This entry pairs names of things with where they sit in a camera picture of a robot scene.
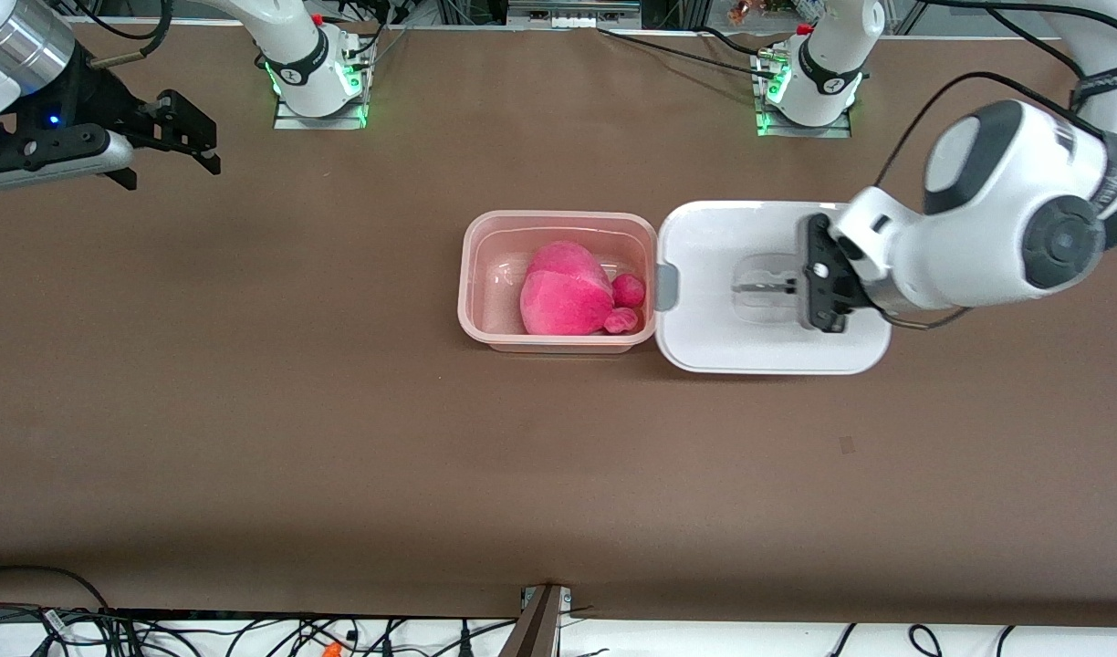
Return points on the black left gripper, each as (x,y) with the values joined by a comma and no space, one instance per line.
(852,294)

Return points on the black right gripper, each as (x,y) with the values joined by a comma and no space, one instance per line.
(91,99)

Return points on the white box lid grey latches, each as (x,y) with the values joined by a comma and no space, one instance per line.
(704,338)

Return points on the pink plush toy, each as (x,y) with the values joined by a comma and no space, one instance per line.
(563,292)

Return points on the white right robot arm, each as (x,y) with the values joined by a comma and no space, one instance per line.
(317,99)

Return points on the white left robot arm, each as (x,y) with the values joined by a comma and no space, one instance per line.
(978,210)

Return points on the translucent plastic box base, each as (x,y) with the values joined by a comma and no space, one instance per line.
(495,246)

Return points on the copper coloured background object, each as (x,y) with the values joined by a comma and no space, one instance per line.
(746,11)

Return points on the grey background device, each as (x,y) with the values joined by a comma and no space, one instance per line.
(572,11)

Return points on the black power plug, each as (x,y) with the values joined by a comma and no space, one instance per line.
(464,643)

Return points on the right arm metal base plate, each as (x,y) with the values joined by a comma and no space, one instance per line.
(294,122)

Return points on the aluminium table edge bracket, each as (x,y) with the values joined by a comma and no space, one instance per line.
(533,634)

